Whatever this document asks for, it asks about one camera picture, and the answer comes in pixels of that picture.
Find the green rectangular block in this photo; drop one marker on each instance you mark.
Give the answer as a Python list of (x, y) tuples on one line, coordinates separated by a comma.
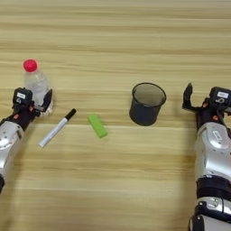
[(97, 126)]

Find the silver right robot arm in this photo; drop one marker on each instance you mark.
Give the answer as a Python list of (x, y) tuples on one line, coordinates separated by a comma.
[(213, 156)]

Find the clear bottle with red cap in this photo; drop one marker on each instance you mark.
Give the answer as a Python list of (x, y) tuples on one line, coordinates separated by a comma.
[(36, 82)]

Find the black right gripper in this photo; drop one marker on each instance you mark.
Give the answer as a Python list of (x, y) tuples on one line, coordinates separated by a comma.
[(207, 115)]

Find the black mesh cup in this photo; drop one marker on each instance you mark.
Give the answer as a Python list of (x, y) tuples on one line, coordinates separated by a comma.
[(144, 114)]

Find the white marker with black cap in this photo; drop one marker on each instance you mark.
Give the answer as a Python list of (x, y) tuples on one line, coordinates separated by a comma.
[(55, 129)]

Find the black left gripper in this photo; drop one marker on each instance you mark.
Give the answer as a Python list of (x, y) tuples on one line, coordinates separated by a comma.
[(24, 118)]

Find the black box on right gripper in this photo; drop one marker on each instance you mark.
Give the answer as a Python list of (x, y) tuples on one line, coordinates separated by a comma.
[(221, 97)]

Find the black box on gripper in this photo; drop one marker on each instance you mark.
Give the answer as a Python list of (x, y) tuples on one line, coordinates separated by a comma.
[(221, 97), (22, 96)]

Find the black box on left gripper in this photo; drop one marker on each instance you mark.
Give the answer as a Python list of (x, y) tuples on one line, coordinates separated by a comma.
[(22, 96)]

